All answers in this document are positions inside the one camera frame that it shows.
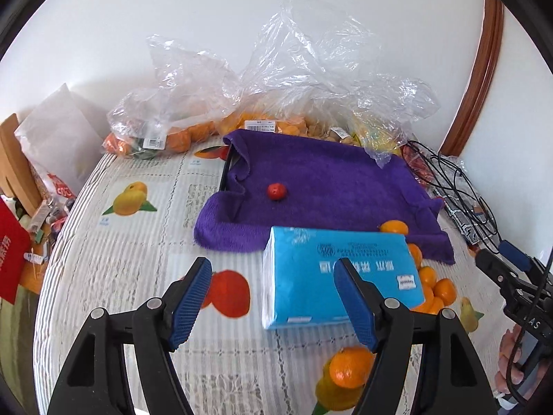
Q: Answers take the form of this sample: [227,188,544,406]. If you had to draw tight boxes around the fruit print tablecloth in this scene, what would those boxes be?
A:
[32,138,513,415]

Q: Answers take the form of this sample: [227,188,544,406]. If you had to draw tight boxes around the red white snack packet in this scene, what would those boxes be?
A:
[47,173,79,203]

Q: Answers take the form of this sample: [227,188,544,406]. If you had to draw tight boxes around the large clear plastic bag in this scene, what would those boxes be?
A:
[216,0,440,170]

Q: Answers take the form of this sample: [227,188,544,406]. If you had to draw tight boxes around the person's right hand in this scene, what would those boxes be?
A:
[496,326,525,400]

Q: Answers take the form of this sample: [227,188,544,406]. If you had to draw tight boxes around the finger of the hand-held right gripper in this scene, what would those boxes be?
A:
[475,250,532,297]
[499,241,536,271]

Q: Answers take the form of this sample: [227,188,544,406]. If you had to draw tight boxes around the pile of bagged oranges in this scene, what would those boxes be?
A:
[216,110,308,138]

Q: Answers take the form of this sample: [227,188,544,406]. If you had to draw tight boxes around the black tray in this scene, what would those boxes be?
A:
[219,146,237,193]

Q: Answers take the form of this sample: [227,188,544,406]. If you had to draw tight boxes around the wooden door frame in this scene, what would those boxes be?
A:
[438,0,506,158]

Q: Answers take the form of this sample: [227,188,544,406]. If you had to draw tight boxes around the clear bag of leafy mandarins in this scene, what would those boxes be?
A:
[104,34,236,159]

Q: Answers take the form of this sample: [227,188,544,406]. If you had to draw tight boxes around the yellow package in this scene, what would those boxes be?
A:
[353,114,403,157]

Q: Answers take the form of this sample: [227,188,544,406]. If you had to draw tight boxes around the blue tissue pack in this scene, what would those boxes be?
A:
[262,225,426,330]

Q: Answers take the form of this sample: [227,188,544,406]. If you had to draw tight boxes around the grey patterned pouch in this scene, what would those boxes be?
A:
[432,194,498,243]

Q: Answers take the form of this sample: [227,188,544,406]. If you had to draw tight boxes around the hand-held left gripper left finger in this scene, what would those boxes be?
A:
[47,257,213,415]

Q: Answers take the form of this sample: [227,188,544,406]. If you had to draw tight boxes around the white plastic bag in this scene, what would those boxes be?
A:
[14,82,106,193]

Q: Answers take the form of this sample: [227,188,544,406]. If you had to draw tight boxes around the bag of red fruits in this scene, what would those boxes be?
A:
[401,144,435,184]

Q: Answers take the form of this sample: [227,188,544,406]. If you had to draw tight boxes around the purple towel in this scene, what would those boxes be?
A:
[193,129,456,265]

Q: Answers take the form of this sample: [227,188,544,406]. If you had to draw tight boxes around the bagged beige nuts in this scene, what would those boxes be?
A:
[306,122,356,144]

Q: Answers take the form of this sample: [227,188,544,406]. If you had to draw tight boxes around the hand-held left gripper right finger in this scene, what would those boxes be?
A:
[334,258,495,415]

